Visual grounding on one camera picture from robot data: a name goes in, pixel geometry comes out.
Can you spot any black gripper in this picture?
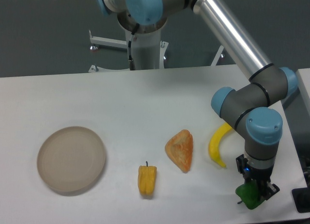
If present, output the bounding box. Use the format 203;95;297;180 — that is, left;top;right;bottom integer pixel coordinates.
236;154;280;201

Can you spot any green bell pepper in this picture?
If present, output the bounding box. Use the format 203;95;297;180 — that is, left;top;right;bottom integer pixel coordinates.
235;180;264;210

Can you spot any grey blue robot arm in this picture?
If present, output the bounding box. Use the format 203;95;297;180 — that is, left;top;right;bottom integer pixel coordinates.
97;0;298;201

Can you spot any yellow bell pepper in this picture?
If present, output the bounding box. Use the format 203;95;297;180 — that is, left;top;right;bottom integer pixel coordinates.
138;161;157;196

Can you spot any beige round plate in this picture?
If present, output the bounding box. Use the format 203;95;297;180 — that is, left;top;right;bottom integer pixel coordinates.
36;126;107;196

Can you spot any black device at edge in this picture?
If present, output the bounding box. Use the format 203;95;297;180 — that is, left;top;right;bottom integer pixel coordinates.
292;187;310;213

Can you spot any yellow banana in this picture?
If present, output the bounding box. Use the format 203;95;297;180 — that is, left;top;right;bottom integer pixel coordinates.
208;123;233;168

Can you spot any white side table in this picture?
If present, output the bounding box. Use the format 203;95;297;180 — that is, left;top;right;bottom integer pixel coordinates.
282;68;310;113

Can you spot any orange triangular bread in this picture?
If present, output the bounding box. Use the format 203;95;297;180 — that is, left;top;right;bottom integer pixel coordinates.
165;129;193;173

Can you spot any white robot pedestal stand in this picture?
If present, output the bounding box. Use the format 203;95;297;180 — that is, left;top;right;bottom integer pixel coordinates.
89;13;228;70

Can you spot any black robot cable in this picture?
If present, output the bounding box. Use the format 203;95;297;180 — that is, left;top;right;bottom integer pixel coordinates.
127;13;140;70

